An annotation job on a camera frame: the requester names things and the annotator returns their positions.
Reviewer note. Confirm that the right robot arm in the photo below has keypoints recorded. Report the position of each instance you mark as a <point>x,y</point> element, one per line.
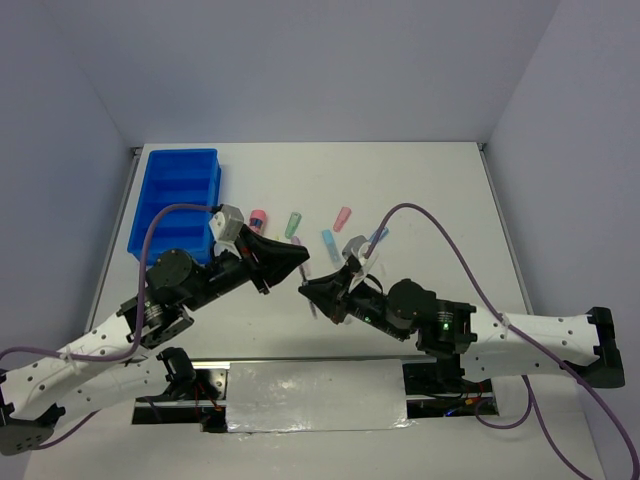
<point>467,341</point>

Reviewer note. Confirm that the pink capped glue bottle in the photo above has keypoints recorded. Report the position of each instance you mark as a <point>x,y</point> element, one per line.
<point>257,221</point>

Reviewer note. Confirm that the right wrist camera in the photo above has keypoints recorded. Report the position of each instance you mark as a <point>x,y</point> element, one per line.
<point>359,261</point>

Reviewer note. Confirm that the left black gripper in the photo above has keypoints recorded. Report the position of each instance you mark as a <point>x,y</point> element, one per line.
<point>268,260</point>

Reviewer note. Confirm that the pink translucent cap case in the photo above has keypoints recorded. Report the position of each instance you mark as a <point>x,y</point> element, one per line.
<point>341,219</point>

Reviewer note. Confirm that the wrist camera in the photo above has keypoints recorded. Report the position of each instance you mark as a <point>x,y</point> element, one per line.
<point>225,225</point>
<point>359,261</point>

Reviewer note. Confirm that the purple highlighter pen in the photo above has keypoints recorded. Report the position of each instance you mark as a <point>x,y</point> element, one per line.
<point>304,268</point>

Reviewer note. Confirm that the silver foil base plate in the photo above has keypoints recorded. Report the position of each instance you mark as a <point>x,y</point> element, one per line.
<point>315,396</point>

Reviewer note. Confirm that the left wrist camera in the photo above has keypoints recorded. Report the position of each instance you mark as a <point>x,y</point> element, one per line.
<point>225,225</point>

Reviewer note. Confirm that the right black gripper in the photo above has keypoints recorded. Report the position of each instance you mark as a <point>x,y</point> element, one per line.
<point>328,295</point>

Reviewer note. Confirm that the blue highlighter pen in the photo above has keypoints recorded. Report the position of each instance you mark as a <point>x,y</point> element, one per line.
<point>332,249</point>

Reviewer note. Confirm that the green translucent cap case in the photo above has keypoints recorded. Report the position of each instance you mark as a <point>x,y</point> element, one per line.
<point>292,224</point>

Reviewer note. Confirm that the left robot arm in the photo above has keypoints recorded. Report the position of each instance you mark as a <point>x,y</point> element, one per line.
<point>128,355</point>

